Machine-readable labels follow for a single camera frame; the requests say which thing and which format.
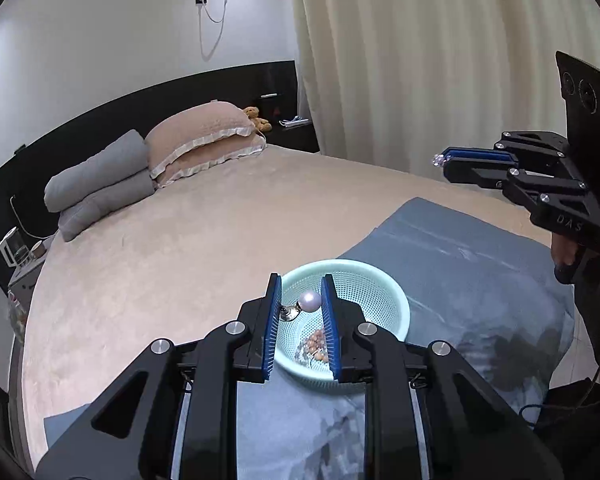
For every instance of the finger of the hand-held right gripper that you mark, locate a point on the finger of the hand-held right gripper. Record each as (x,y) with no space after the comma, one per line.
(480,174)
(480,154)

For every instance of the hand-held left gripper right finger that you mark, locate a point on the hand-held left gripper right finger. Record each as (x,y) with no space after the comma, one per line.
(330,330)

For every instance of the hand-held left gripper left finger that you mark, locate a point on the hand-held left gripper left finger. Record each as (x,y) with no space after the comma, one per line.
(272,325)

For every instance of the pearl earring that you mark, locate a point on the pearl earring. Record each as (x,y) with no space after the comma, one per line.
(310,302)

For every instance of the crystal drop earring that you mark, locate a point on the crystal drop earring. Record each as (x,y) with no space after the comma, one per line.
(437,160)

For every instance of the teal plastic basket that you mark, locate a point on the teal plastic basket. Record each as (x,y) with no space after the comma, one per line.
(380,300)

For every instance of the person's right hand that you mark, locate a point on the person's right hand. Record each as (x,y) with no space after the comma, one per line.
(560,252)

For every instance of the cream curtain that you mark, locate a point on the cream curtain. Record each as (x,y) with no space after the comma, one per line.
(430,60)

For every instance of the blue cloth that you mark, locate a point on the blue cloth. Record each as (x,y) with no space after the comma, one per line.
(455,280)

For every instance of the beige bed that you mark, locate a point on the beige bed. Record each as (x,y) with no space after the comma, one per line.
(180,260)

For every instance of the pink frilled pillow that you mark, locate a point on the pink frilled pillow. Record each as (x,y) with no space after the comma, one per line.
(200,130)
(220,160)

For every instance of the dark nightstand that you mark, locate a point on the dark nightstand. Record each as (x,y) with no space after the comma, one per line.
(295,137)

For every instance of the white item on nightstand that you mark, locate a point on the white item on nightstand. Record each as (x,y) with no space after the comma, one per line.
(292,121)

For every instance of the brown teddy bear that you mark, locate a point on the brown teddy bear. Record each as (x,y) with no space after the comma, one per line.
(257,119)

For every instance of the grey pillows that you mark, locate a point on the grey pillows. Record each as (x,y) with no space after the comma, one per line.
(95,170)

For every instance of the grey nightstand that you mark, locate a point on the grey nightstand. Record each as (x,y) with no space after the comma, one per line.
(27,280)

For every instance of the clear plastic bottle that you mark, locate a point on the clear plastic bottle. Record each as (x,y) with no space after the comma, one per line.
(16,317)

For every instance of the black headboard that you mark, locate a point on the black headboard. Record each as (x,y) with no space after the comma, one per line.
(130,95)

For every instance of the white electric kettle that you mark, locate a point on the white electric kettle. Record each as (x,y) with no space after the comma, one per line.
(12,247)

